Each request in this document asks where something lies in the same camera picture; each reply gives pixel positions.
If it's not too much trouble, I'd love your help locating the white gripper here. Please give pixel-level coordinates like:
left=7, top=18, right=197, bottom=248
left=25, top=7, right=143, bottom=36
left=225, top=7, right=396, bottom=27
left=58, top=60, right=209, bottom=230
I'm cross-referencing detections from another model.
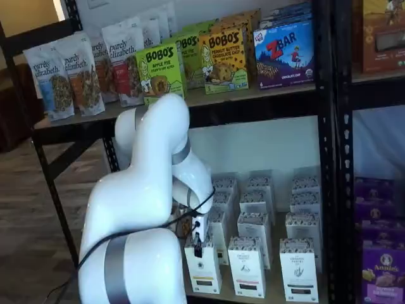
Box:
left=189, top=212, right=210, bottom=258

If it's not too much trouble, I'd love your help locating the white box yellow strip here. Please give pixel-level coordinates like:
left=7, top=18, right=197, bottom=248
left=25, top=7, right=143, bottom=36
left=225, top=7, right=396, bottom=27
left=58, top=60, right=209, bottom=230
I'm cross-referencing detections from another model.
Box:
left=212, top=172, right=239, bottom=199
left=211, top=191, right=235, bottom=222
left=207, top=211, right=229, bottom=266
left=184, top=236, right=222, bottom=295

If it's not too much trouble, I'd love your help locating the white box pink strip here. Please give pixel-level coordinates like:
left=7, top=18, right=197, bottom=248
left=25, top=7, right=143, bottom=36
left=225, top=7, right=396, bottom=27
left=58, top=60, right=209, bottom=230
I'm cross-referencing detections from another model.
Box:
left=227, top=236, right=267, bottom=299
left=237, top=211, right=273, bottom=270
left=239, top=191, right=275, bottom=224
left=246, top=170, right=275, bottom=197

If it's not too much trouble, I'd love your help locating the white box teal strip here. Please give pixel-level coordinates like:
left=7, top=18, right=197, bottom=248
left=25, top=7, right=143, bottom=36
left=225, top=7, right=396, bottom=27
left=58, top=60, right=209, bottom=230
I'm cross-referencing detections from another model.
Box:
left=290, top=167, right=321, bottom=196
left=278, top=237, right=320, bottom=303
left=285, top=212, right=323, bottom=274
left=289, top=191, right=321, bottom=216

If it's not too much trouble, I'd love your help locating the black metal shelf rack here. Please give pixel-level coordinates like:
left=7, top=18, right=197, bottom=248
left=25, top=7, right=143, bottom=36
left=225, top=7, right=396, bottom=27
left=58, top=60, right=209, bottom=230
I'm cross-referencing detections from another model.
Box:
left=334, top=0, right=405, bottom=304
left=0, top=0, right=337, bottom=304

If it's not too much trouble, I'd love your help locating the purple Annie's snack box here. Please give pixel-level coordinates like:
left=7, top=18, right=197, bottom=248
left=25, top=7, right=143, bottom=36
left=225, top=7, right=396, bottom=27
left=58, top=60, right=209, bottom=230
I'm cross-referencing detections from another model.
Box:
left=356, top=221, right=405, bottom=251
left=361, top=246, right=405, bottom=304
left=353, top=176, right=396, bottom=203
left=354, top=198, right=399, bottom=226

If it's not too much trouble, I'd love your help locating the green Bobo's apple pie box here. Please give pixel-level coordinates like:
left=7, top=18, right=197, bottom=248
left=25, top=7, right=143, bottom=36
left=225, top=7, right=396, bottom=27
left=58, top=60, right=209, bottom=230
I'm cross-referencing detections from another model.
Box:
left=182, top=19, right=220, bottom=39
left=175, top=34, right=206, bottom=90
left=135, top=41, right=188, bottom=107

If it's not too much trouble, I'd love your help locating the yellow Bobo's peanut butter box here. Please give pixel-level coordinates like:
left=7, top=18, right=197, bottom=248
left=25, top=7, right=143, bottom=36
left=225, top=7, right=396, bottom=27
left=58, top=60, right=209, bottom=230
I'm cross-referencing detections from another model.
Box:
left=219, top=8, right=263, bottom=83
left=197, top=27, right=250, bottom=96
left=207, top=18, right=255, bottom=88

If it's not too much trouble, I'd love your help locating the blue ZBar box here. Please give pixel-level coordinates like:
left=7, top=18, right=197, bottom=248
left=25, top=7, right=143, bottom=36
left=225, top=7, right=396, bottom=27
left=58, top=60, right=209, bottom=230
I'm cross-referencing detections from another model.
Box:
left=264, top=1, right=313, bottom=16
left=259, top=11, right=314, bottom=31
left=252, top=20, right=316, bottom=92

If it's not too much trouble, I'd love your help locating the brown orange snack box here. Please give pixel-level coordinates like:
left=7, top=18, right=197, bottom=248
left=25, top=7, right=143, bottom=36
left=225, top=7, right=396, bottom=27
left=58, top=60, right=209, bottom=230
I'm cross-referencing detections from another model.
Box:
left=359, top=0, right=405, bottom=75

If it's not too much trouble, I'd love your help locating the red label granola bag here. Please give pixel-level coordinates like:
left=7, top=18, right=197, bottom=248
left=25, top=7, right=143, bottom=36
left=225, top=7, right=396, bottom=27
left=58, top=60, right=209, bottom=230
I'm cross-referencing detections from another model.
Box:
left=101, top=21, right=147, bottom=108

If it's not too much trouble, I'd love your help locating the orange label granola bag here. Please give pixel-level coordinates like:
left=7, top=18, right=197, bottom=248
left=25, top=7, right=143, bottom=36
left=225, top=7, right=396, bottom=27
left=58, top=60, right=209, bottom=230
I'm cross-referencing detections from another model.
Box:
left=84, top=31, right=121, bottom=105
left=56, top=31, right=106, bottom=118

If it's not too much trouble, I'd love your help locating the white granola bag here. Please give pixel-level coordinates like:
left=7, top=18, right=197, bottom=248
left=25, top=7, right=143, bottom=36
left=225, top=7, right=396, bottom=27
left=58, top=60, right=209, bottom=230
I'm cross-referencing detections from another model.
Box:
left=138, top=15, right=163, bottom=48
left=156, top=1, right=177, bottom=44

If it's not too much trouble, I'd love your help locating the blue label granola bag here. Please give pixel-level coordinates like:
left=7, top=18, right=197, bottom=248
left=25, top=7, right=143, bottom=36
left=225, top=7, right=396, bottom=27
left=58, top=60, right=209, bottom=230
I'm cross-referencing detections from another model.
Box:
left=22, top=39, right=77, bottom=124

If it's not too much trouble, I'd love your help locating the dark brown furniture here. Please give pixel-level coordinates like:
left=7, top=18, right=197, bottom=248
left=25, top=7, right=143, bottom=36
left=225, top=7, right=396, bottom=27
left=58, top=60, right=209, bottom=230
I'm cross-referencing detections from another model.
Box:
left=0, top=63, right=45, bottom=153

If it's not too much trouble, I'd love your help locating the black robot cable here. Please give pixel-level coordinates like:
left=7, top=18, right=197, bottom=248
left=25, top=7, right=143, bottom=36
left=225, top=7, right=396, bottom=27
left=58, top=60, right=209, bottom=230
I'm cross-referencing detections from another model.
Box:
left=47, top=186, right=216, bottom=298

